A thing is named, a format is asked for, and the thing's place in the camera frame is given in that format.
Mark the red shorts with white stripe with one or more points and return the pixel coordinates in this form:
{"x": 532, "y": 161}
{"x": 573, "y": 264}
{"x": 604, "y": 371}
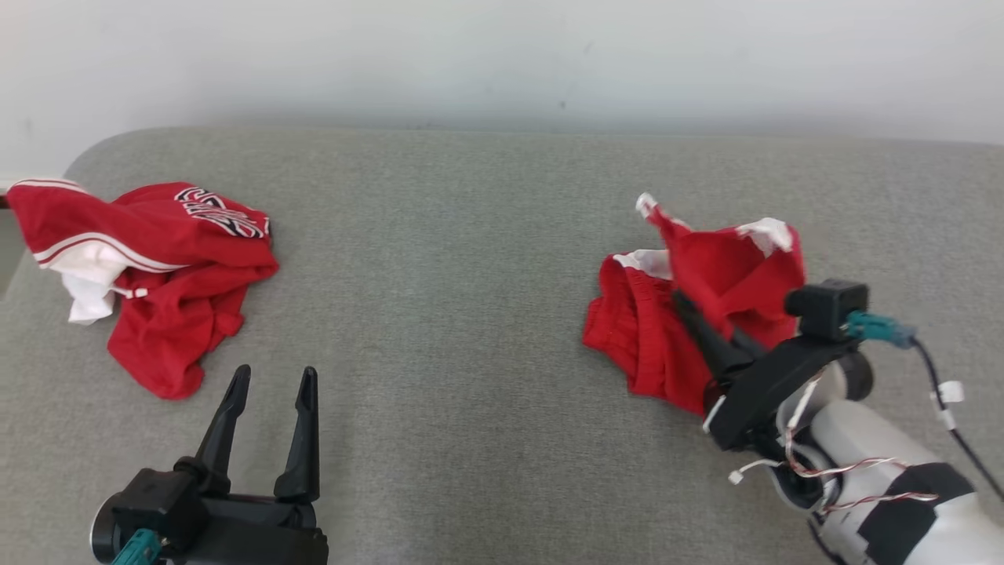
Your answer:
{"x": 651, "y": 337}

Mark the red jersey with white sleeves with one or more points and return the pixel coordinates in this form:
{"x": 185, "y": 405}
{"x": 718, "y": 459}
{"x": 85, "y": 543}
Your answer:
{"x": 180, "y": 267}

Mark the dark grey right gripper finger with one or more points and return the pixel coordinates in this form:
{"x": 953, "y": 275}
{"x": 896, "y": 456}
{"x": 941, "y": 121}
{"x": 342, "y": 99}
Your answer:
{"x": 749, "y": 345}
{"x": 718, "y": 349}

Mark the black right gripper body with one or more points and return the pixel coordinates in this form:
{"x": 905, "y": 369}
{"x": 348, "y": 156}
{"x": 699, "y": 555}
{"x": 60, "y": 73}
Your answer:
{"x": 761, "y": 388}

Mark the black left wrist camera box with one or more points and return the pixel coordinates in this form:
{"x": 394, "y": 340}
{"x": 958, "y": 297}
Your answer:
{"x": 157, "y": 498}

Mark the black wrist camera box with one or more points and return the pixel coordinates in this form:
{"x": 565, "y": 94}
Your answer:
{"x": 827, "y": 308}
{"x": 157, "y": 498}

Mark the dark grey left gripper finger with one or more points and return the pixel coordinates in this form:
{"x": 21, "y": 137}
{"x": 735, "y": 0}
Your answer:
{"x": 216, "y": 447}
{"x": 304, "y": 455}

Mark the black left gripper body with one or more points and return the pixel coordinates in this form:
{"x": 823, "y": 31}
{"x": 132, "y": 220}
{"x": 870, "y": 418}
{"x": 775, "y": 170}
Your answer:
{"x": 251, "y": 534}

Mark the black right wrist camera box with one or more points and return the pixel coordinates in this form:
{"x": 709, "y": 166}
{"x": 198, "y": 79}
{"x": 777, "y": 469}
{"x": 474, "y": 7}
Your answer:
{"x": 827, "y": 308}

